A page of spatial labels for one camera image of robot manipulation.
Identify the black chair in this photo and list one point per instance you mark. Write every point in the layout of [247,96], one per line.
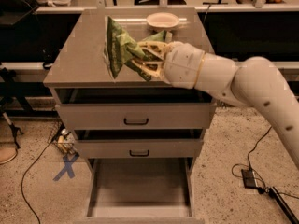
[13,11]

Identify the wire basket with bottles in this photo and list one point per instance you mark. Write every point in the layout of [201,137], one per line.
[62,139]

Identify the blue tape cross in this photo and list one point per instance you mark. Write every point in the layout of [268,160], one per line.
[67,169]

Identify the middle grey drawer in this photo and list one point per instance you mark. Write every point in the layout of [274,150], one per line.
[139,143]

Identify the white bowl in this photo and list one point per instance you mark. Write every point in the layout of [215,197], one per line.
[162,21]

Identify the bottom grey drawer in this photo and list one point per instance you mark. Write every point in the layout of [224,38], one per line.
[140,191]

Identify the black power strip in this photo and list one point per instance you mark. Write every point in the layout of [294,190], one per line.
[273,193]

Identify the black power adapter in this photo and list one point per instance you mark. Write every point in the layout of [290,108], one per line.
[248,179]

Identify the black tripod stand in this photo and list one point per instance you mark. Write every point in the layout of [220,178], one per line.
[9,96]

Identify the top grey drawer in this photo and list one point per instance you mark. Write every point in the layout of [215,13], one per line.
[135,108]

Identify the grey drawer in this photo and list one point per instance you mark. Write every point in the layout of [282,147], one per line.
[140,191]
[135,108]
[139,143]

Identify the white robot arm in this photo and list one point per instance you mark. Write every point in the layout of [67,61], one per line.
[255,82]

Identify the green jalapeno chip bag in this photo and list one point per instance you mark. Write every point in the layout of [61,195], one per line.
[120,48]

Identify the grey drawer cabinet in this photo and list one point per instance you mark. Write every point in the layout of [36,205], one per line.
[80,64]

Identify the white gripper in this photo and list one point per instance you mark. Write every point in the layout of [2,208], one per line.
[183,65]

